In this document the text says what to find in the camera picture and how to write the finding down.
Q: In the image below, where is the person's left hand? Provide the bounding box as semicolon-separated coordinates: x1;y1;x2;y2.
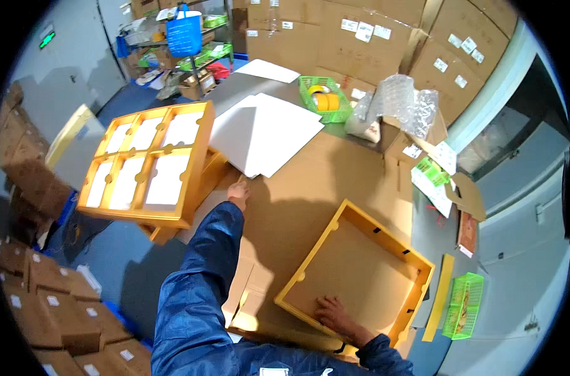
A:
228;181;251;212

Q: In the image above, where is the long green basket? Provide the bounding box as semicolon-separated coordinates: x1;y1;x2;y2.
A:
442;272;485;341

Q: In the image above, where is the bubble wrap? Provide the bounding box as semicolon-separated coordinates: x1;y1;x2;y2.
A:
345;74;439;140

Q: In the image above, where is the stack of white sheets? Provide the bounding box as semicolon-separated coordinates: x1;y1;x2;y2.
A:
208;92;325;180

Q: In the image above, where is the stack of brown cartons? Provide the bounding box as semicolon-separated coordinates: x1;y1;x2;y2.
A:
0;81;74;222

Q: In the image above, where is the open cardboard box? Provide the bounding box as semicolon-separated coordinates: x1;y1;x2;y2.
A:
383;111;488;222

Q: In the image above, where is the yellow tape roll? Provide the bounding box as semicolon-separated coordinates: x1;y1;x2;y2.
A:
313;93;341;112

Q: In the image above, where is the yellow foam frame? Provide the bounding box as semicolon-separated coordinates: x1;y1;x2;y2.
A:
274;198;435;349

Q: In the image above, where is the blue bag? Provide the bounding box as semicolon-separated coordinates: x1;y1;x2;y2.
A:
166;4;204;58

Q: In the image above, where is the yellow foam board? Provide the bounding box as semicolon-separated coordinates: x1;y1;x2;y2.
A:
45;104;96;171

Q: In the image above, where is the white paper sheet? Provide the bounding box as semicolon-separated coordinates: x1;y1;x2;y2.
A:
410;164;453;219

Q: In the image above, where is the person's right hand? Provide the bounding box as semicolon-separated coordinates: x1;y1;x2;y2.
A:
314;295;362;342

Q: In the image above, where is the person's body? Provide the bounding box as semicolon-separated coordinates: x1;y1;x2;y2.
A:
151;269;415;376

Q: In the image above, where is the heap of small labelled cartons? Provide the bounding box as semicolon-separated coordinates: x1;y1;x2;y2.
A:
0;237;153;376

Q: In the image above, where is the green basket with tape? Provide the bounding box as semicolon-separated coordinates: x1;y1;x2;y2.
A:
298;75;354;124

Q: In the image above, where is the metal shelf rack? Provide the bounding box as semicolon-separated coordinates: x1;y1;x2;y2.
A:
117;0;235;101

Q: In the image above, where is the single white sheet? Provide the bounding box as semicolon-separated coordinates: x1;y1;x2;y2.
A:
234;58;302;84

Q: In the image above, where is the flat cardboard sheet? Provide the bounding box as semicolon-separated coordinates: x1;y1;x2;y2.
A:
176;131;415;354

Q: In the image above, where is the yellow foam strip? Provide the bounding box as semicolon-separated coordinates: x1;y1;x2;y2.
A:
422;253;455;343

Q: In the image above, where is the red-brown packet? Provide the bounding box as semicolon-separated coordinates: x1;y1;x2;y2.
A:
457;211;479;259

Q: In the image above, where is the small green basket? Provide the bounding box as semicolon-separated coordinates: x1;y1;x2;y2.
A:
416;157;451;187

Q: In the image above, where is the wall of large cartons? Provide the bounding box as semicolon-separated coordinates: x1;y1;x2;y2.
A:
231;0;520;127

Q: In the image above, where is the stack of yellow divided frames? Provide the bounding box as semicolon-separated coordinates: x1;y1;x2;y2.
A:
76;100;230;246

